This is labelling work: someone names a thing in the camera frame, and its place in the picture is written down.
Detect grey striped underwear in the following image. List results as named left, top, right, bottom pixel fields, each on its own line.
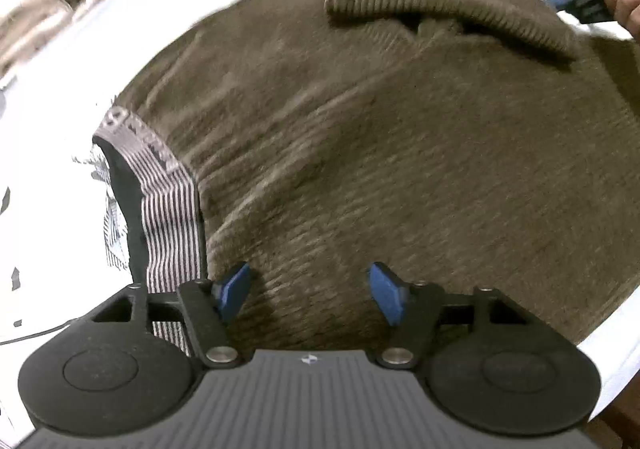
left=92, top=106, right=209, bottom=358

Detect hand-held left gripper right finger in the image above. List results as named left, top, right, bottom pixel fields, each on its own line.
left=366, top=262, right=548, bottom=370

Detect person's right hand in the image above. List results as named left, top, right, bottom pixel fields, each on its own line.
left=603, top=0, right=640, bottom=42

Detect white printed bedsheet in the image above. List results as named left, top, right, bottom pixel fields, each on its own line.
left=0, top=0, right=640, bottom=436

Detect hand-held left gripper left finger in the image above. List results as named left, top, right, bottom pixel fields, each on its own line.
left=80, top=261, right=251, bottom=370

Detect brown ribbed pants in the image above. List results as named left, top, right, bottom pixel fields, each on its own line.
left=112, top=0, right=640, bottom=356

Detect cream folded blanket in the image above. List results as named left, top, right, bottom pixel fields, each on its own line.
left=0, top=0, right=114, bottom=76

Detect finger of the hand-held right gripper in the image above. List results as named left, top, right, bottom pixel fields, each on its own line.
left=547, top=0, right=624, bottom=24

